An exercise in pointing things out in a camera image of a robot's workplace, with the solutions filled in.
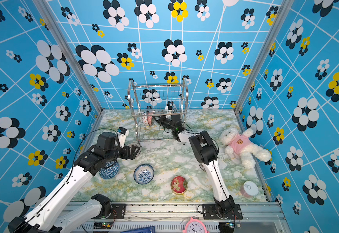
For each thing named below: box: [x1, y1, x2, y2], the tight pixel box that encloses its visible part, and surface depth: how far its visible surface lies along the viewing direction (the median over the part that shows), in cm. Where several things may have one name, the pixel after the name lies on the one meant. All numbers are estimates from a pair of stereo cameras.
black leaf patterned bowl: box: [146, 112, 153, 126], surface depth 98 cm
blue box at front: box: [120, 226, 156, 233], surface depth 66 cm
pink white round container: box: [239, 180, 259, 199], surface depth 78 cm
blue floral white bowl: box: [133, 163, 155, 185], surface depth 86 cm
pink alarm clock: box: [182, 216, 211, 233], surface depth 69 cm
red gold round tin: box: [170, 175, 189, 196], surface depth 80 cm
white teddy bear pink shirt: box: [219, 127, 272, 169], surface depth 90 cm
